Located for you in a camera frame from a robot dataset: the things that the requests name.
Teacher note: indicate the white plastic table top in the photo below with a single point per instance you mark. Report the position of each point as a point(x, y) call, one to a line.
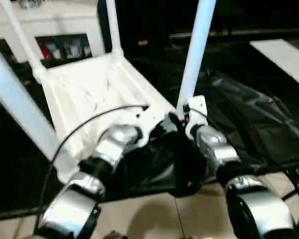
point(89, 87)

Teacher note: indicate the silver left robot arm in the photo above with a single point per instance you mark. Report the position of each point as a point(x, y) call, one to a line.
point(112, 144)

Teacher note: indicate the black table mat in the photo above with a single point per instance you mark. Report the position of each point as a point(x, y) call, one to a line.
point(251, 112)

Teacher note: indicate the white flat board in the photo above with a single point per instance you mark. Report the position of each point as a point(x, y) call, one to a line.
point(284, 57)

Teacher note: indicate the dark robot foot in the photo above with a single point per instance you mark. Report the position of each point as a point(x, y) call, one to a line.
point(114, 236)

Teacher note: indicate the black stand leg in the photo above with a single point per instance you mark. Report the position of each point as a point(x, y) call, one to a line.
point(290, 194)

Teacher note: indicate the white glass-door cabinet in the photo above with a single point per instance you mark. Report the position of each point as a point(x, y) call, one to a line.
point(64, 25)

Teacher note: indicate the red bottle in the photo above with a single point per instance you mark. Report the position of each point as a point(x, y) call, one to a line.
point(43, 51)

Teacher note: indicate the clear glass ornament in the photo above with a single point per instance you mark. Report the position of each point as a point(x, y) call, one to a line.
point(30, 3)

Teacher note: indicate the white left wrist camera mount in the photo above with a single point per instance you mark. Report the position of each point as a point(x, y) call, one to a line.
point(149, 119)

